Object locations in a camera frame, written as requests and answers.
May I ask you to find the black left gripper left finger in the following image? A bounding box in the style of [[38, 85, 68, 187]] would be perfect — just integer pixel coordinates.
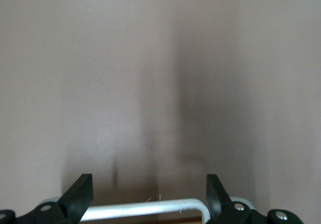
[[29, 173, 94, 224]]

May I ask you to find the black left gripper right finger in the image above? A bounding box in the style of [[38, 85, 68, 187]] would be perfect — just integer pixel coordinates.
[[205, 173, 256, 224]]

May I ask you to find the silver metal handle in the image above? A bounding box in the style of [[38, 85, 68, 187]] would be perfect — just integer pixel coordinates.
[[79, 198, 213, 224]]

